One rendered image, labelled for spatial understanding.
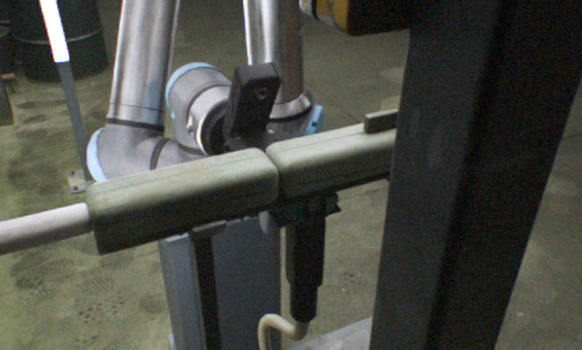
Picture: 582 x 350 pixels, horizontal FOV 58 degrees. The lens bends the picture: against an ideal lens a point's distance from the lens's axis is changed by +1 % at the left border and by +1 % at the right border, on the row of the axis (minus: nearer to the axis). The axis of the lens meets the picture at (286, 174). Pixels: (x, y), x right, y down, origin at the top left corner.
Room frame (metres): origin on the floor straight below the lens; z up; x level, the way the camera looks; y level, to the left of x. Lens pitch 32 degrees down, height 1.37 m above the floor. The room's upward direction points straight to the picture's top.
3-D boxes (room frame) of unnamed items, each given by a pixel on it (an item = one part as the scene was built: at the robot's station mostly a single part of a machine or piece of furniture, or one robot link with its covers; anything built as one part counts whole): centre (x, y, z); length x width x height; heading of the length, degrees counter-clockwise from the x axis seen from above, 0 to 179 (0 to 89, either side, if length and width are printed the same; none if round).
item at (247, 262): (1.08, 0.19, 0.32); 0.31 x 0.31 x 0.64; 25
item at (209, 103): (0.60, 0.08, 1.07); 0.10 x 0.05 x 0.09; 115
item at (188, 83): (0.67, 0.11, 1.06); 0.12 x 0.09 x 0.10; 25
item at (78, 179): (2.12, 0.94, 0.01); 0.20 x 0.20 x 0.01; 25
